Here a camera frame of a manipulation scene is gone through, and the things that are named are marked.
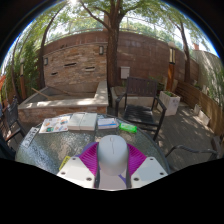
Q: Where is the colourful printed magazine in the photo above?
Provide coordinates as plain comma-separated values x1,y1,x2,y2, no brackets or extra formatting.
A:
38,115,72,134

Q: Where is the white square planter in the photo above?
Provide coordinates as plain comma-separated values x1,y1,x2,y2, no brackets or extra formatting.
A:
156,90,181,117

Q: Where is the wooden lamp post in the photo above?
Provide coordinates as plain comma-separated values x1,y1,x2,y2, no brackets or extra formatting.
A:
19,58,27,101
166,41,177,93

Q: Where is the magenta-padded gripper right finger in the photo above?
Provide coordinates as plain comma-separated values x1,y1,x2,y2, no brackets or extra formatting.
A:
125,143,169,189

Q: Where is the purple paw-print mouse pad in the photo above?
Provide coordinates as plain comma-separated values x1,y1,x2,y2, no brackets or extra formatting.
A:
77,140,133,188

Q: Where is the small white and blue book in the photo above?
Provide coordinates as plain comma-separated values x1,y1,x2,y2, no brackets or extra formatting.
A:
97,117,119,130

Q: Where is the green wrapped pack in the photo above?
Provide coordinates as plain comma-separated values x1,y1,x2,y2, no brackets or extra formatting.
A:
118,122,138,134

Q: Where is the black slatted metal chair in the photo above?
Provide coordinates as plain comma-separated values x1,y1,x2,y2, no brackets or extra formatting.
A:
114,76,168,141

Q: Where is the grey printed card strip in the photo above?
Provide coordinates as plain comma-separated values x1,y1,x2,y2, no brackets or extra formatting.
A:
21,126,41,149

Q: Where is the white computer mouse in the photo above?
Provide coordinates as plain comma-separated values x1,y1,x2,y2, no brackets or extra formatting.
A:
96,134,130,177

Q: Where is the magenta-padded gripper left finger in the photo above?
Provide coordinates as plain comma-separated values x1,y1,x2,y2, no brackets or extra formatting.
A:
56,141,101,189

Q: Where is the black metal patio chair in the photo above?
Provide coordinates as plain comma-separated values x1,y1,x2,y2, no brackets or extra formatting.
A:
0,96,26,144

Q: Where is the large tree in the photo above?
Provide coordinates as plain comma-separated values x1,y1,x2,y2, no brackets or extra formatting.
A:
79,0,134,88

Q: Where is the thin tree trunk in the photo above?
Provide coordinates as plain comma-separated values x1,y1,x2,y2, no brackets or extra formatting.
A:
37,3,68,89
173,14,192,84

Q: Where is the grey utility box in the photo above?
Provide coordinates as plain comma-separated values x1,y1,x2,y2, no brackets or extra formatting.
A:
120,65,131,80

